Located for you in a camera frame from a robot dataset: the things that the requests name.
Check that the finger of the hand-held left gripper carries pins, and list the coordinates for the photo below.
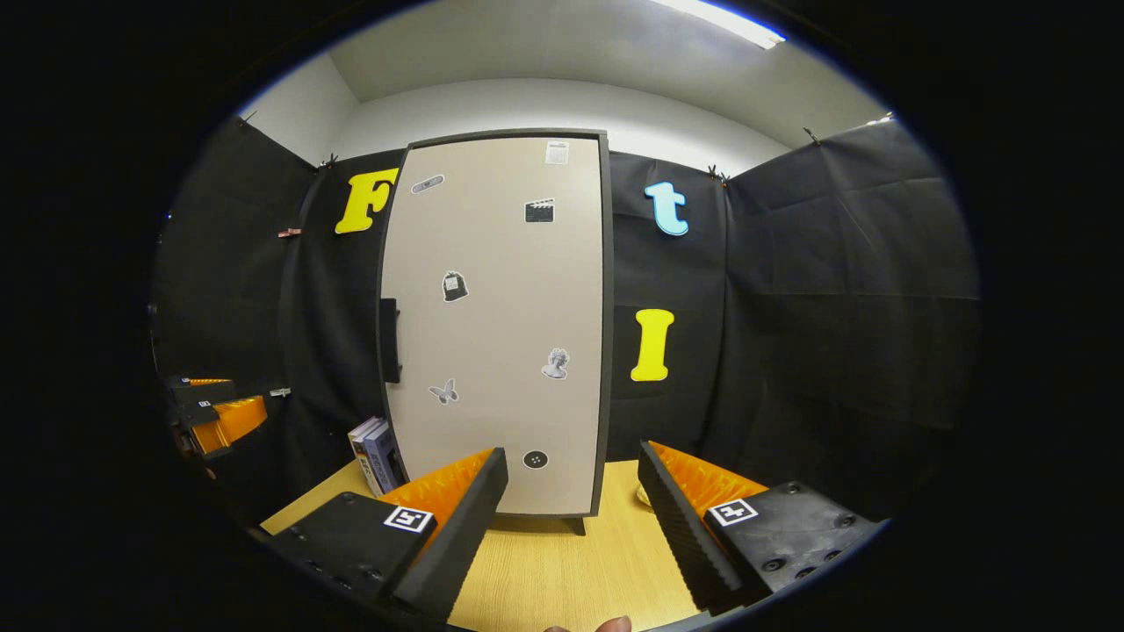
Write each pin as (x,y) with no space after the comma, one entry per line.
(233,420)
(206,391)

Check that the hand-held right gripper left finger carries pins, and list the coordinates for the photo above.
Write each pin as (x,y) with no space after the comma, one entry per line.
(457,540)

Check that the yellow toy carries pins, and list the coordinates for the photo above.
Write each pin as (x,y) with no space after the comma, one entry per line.
(644,497)

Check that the dark grey cabinet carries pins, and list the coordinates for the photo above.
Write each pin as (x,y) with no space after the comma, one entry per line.
(607,307)

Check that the beige cabinet door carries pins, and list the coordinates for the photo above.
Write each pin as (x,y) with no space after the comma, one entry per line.
(509,307)

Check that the purple book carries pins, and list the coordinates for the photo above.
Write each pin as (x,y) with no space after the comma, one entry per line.
(388,456)

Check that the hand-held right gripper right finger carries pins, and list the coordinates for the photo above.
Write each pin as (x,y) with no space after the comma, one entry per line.
(685,535)

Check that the ceiling light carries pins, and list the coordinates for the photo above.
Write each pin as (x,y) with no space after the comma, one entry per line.
(879,119)
(724,22)

